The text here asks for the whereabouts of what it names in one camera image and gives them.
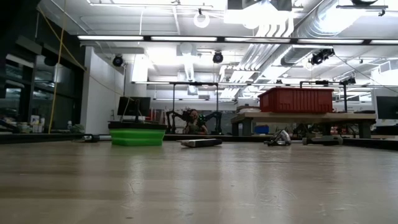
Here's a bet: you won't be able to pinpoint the person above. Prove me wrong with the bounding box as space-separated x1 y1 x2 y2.
185 108 209 135

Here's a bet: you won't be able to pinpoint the black computer monitor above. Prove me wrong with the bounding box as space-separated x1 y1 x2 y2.
117 96 152 122
376 95 398 121

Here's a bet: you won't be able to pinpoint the green square container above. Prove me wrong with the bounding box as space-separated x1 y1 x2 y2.
109 129 166 147

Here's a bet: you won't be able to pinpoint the linear ceiling light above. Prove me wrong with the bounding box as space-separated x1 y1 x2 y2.
76 34 398 45

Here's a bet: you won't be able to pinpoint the black eyeglasses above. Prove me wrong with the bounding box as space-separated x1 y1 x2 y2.
264 129 292 147

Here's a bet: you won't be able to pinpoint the red plastic crate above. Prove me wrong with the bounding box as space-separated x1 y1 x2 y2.
257 87 335 113

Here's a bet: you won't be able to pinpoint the wooden top rolling table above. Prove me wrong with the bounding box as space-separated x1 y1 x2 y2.
229 111 377 140

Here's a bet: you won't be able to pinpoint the black background rig frame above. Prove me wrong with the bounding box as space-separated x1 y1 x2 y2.
172 81 220 123

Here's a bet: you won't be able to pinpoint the white ring light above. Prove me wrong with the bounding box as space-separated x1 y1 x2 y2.
193 11 211 29

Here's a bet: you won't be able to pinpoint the silver ventilation duct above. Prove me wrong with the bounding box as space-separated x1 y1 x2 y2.
292 0 398 40
279 45 336 68

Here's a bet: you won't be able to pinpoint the black handled screwdriver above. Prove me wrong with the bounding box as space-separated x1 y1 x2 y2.
302 135 344 146

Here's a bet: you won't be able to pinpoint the yellow extension cable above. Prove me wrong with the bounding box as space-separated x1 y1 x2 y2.
48 0 68 134

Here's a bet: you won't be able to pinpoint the black aluminium rig frame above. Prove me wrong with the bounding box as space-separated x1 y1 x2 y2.
0 132 398 152

